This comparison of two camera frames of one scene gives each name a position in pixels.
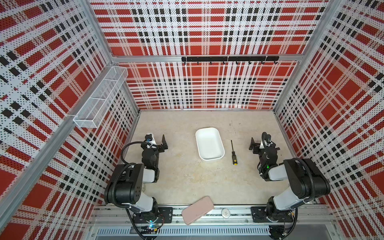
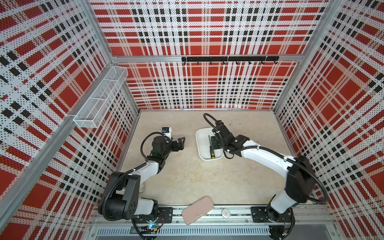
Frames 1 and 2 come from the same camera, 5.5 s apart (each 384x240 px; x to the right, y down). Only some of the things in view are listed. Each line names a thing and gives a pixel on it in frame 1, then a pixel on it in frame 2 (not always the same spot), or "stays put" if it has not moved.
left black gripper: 160,147 to 180,144
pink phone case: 197,210 stays put
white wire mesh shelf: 93,110 stays put
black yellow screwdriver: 234,156 to 211,150
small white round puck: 225,213 stays put
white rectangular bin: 210,144 stays put
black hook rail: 254,58 stays put
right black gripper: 256,147 to 213,143
